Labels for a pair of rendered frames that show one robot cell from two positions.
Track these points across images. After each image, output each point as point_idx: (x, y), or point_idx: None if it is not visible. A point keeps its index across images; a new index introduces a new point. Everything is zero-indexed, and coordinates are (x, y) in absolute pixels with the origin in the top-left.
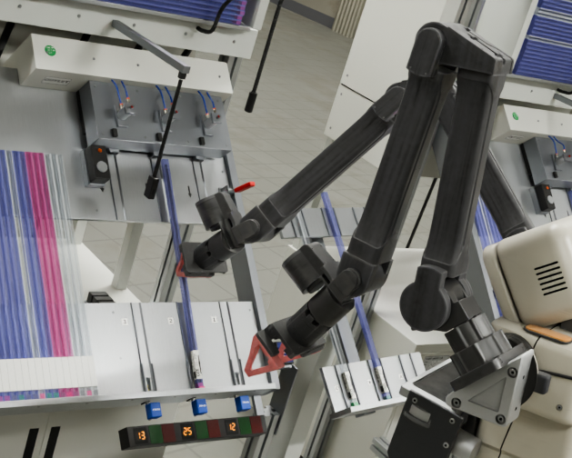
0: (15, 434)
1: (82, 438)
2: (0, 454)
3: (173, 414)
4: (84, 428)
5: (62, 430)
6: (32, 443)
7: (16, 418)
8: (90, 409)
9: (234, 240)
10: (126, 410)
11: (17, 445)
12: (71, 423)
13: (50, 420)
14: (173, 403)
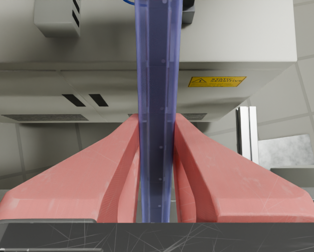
0: (46, 95)
1: (134, 98)
2: (44, 101)
3: (253, 91)
4: (132, 95)
5: (104, 95)
6: (73, 98)
7: (35, 90)
8: (131, 88)
9: None
10: (184, 89)
11: (58, 99)
12: (112, 93)
13: (82, 91)
14: (253, 88)
